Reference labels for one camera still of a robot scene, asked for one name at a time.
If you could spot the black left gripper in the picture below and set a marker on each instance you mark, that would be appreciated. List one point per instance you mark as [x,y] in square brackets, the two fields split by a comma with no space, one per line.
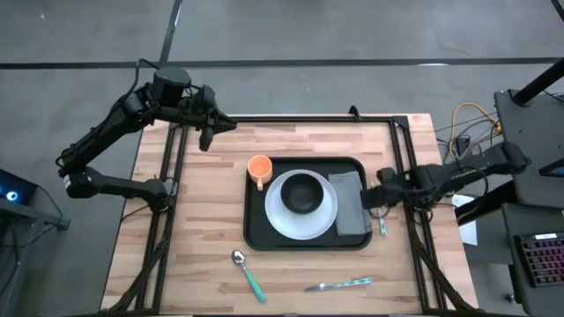
[205,108]

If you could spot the black bowl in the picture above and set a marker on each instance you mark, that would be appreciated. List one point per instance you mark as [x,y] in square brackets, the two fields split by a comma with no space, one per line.
[302,193]

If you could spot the black backlit keyboard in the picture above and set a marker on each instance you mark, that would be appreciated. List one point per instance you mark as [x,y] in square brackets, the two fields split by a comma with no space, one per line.
[544,260]

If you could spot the small black bracket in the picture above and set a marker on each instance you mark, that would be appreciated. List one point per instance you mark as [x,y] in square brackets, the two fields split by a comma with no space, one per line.
[354,113]

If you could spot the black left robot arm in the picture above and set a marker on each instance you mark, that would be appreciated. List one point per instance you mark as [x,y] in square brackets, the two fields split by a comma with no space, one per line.
[110,121]

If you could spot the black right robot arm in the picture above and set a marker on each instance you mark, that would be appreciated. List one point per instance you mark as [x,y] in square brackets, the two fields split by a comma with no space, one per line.
[476,169]

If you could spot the orange plastic mug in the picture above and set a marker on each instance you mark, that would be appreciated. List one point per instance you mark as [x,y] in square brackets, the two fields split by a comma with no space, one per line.
[260,167]

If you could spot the white round plate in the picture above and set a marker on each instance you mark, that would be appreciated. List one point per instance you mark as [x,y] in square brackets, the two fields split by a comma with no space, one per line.
[304,224]

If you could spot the black computer with blue light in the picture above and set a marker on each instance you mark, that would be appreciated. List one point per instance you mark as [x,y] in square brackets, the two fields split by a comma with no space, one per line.
[17,187]

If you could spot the black side desk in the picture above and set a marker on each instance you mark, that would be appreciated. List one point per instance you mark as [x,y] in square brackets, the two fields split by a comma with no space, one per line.
[533,132]

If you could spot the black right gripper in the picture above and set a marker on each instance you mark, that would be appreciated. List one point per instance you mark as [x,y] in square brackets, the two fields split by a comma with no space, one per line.
[394,191]

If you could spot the black plastic serving tray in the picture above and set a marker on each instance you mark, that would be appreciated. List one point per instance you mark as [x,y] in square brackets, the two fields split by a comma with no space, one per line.
[264,229]

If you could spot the black stand pole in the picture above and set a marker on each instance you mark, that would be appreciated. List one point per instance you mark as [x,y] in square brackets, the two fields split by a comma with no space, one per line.
[539,83]

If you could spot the grey napkin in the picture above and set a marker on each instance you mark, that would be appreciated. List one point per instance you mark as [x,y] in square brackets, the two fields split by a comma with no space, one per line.
[350,207]

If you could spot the black table frame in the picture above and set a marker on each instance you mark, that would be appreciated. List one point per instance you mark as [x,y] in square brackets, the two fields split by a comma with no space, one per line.
[308,119]

